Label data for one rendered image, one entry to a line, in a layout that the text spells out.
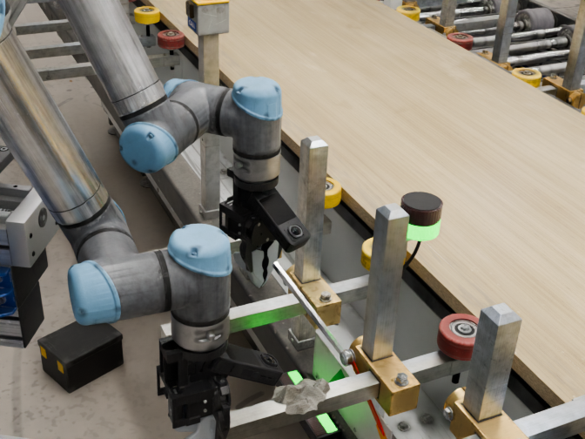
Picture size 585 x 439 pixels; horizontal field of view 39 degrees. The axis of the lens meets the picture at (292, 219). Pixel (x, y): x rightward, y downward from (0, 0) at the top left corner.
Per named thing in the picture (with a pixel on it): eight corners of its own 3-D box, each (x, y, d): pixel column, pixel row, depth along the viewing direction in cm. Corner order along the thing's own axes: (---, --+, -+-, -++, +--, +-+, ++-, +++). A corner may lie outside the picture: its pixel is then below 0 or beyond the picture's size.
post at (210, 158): (205, 220, 195) (201, 34, 171) (198, 211, 198) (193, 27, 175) (223, 217, 196) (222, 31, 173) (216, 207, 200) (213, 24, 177)
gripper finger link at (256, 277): (241, 274, 145) (241, 230, 140) (265, 289, 142) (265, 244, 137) (228, 281, 143) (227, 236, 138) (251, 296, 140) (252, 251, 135)
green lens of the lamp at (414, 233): (411, 244, 117) (413, 231, 116) (389, 223, 122) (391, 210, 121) (447, 235, 120) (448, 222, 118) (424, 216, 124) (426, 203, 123)
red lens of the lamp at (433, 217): (413, 229, 116) (415, 215, 115) (391, 208, 121) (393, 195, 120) (449, 220, 118) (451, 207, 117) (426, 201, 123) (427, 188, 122)
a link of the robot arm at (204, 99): (142, 92, 124) (208, 105, 121) (178, 69, 133) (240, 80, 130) (144, 140, 128) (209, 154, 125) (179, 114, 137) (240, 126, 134)
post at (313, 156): (297, 370, 159) (309, 144, 134) (290, 360, 161) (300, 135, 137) (313, 366, 160) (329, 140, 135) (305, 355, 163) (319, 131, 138)
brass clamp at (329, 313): (312, 331, 145) (313, 307, 142) (280, 288, 155) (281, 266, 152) (343, 322, 147) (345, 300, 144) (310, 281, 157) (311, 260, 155)
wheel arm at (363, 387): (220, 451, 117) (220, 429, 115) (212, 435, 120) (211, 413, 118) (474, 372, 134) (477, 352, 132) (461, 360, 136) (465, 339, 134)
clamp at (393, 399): (388, 417, 125) (392, 392, 122) (346, 362, 135) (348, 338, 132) (420, 407, 127) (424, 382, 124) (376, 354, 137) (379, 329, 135)
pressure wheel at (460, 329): (448, 403, 131) (459, 347, 125) (420, 372, 137) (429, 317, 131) (489, 390, 134) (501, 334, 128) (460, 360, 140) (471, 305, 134)
